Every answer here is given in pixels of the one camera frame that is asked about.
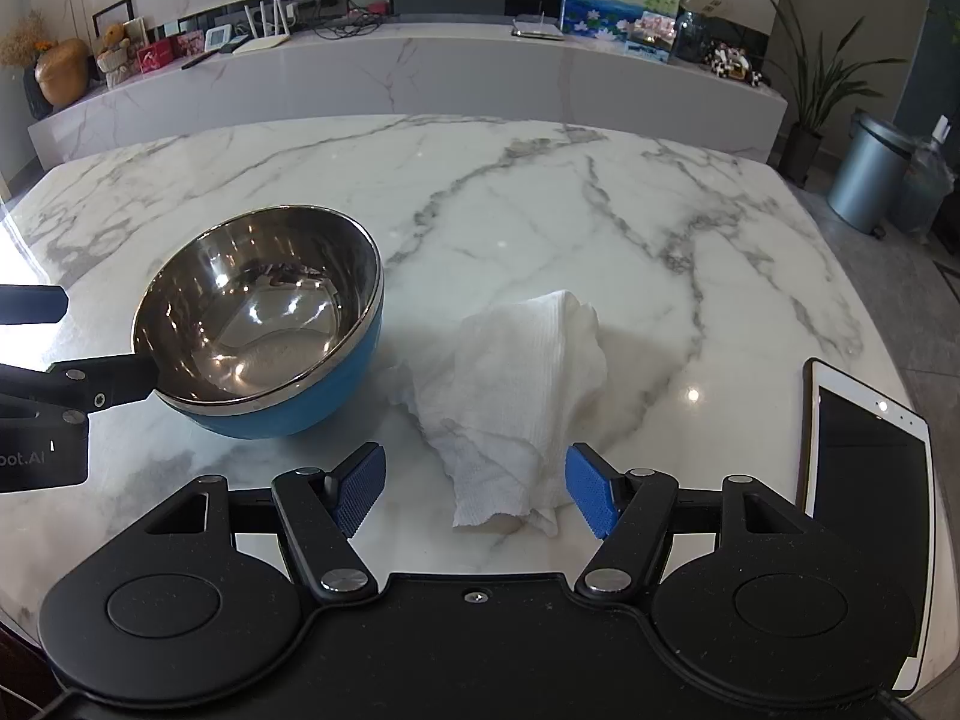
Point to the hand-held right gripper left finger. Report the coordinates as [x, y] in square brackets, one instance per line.
[361, 487]

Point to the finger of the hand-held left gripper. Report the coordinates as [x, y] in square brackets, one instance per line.
[30, 305]
[97, 386]

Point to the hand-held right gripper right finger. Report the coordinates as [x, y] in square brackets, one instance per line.
[592, 491]

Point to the white cloth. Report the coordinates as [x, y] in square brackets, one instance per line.
[510, 390]

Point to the stainless steel bowl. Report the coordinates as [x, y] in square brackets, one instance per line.
[247, 315]

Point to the golden gourd vase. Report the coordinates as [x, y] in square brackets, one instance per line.
[64, 71]

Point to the dried flowers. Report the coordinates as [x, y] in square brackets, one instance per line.
[26, 41]

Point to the teddy bear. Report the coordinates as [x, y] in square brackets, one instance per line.
[114, 52]

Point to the smartphone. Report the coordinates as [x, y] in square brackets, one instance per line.
[862, 480]

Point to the red box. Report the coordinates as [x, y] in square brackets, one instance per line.
[156, 58]

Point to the black remote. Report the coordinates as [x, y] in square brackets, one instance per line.
[199, 60]

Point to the pink box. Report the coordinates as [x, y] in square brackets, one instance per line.
[190, 45]

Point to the white digital clock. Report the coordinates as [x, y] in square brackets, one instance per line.
[218, 37]

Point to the white router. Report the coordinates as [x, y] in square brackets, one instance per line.
[262, 43]

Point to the potted long-leaf plant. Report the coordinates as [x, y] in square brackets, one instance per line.
[799, 154]

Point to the grey trash can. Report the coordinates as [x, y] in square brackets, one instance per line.
[866, 172]

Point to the clear plastic water bottle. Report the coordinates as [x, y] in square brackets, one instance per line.
[922, 187]

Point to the black white toy figures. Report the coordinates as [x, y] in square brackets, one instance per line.
[727, 60]

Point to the small framed photo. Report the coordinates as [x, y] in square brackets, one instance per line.
[649, 34]

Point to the dark glass jar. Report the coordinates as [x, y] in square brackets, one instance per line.
[690, 37]

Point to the grey set-top box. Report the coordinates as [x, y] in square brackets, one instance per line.
[536, 30]

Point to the light wooden photo frame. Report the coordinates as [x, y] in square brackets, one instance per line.
[139, 30]

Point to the black picture frame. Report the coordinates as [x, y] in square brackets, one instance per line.
[105, 11]

